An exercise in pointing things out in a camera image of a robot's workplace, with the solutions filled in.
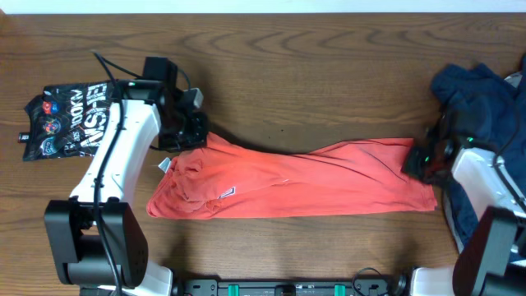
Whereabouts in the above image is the navy blue shirt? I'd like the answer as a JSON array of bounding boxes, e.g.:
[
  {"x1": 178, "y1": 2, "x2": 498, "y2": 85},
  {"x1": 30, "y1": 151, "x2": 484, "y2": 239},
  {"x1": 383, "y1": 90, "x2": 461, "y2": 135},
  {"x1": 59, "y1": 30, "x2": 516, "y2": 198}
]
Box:
[{"x1": 430, "y1": 62, "x2": 526, "y2": 254}]

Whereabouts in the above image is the red soccer t-shirt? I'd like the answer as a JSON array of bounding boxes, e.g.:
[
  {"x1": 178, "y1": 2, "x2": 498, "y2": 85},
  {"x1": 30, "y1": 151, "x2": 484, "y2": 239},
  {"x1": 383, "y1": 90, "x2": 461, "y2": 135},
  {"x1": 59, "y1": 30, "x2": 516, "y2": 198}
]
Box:
[{"x1": 146, "y1": 133, "x2": 437, "y2": 220}]

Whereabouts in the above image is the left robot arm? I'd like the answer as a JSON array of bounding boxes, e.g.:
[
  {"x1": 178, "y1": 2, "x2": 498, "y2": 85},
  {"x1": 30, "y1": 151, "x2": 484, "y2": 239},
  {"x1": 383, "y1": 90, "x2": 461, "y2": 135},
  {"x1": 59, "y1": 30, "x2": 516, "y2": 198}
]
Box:
[{"x1": 44, "y1": 57, "x2": 209, "y2": 295}]

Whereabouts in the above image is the folded black printed shirt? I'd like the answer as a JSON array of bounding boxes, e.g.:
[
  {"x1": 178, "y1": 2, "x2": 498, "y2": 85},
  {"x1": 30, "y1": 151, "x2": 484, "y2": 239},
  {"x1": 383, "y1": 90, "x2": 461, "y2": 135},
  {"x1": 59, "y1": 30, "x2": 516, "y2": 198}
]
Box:
[{"x1": 19, "y1": 81, "x2": 113, "y2": 161}]

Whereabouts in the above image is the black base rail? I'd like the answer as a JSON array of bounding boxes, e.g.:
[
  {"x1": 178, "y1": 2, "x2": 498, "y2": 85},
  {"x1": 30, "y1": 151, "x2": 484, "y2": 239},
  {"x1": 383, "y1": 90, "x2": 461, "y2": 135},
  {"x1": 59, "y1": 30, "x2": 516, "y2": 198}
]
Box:
[{"x1": 171, "y1": 267, "x2": 409, "y2": 296}]

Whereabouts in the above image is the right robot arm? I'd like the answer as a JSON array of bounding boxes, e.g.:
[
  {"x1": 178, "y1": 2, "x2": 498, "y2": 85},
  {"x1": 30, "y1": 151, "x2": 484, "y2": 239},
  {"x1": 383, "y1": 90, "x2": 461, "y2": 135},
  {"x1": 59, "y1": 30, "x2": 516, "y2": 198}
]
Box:
[{"x1": 402, "y1": 113, "x2": 525, "y2": 296}]

